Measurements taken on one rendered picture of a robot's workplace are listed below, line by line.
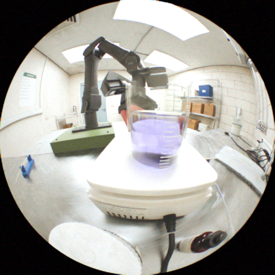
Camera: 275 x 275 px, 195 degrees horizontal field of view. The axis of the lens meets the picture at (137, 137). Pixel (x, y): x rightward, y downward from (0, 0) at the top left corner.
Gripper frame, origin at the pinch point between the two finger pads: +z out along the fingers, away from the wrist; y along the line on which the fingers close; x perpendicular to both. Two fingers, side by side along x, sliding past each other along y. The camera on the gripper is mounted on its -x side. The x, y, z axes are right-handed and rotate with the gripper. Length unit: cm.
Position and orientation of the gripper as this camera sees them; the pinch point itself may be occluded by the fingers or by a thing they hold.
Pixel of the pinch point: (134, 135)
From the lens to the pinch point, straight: 20.7
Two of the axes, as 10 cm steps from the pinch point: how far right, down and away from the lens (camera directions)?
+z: -0.4, 9.9, -1.4
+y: 6.7, -0.8, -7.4
